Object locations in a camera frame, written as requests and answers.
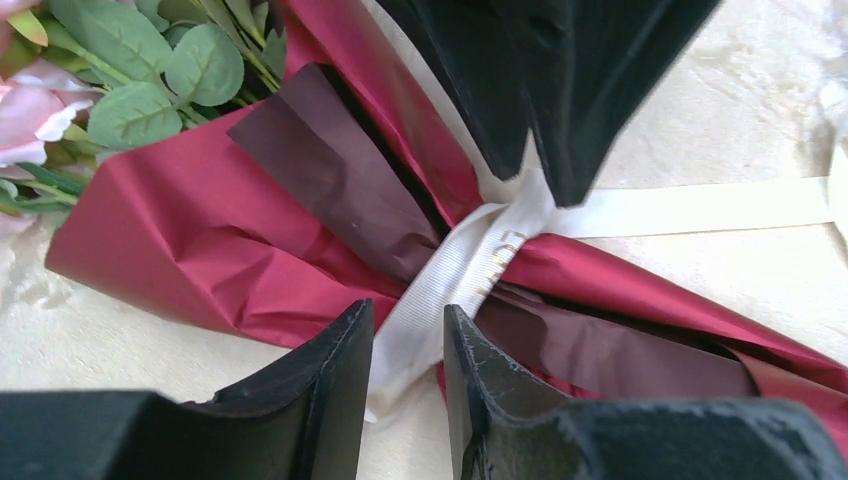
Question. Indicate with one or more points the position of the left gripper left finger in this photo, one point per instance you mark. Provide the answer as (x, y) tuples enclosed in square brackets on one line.
[(300, 417)]

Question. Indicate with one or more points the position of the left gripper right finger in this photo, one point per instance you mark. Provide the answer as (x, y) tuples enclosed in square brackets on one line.
[(506, 423)]

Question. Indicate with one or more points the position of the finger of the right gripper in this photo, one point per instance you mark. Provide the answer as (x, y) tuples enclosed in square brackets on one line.
[(465, 44), (583, 68)]

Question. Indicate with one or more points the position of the cream printed ribbon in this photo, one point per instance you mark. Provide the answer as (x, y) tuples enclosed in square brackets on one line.
[(473, 257)]

